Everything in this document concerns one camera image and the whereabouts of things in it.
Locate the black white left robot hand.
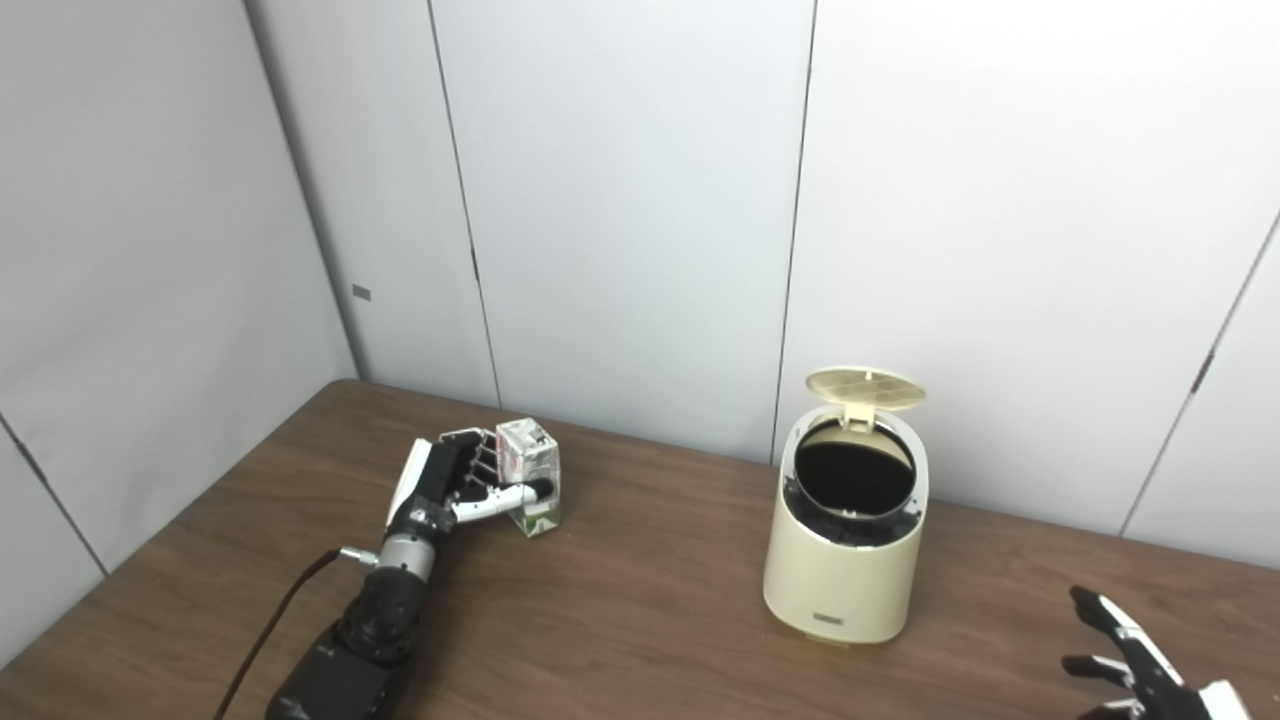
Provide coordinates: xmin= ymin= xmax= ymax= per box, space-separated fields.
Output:
xmin=385 ymin=427 xmax=556 ymax=546

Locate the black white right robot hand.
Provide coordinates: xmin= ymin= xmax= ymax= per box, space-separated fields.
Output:
xmin=1060 ymin=585 xmax=1256 ymax=720

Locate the white green milk carton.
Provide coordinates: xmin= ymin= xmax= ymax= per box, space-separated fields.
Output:
xmin=495 ymin=419 xmax=563 ymax=538

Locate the cream round bin lid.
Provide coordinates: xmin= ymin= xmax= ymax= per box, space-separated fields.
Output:
xmin=805 ymin=367 xmax=927 ymax=431

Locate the cream-colored bin body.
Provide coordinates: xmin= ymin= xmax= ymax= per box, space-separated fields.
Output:
xmin=763 ymin=405 xmax=930 ymax=646

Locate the black bin liner bag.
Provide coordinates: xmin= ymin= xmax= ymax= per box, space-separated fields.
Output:
xmin=785 ymin=420 xmax=921 ymax=549

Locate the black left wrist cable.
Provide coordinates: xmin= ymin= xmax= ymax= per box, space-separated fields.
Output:
xmin=212 ymin=546 xmax=381 ymax=720

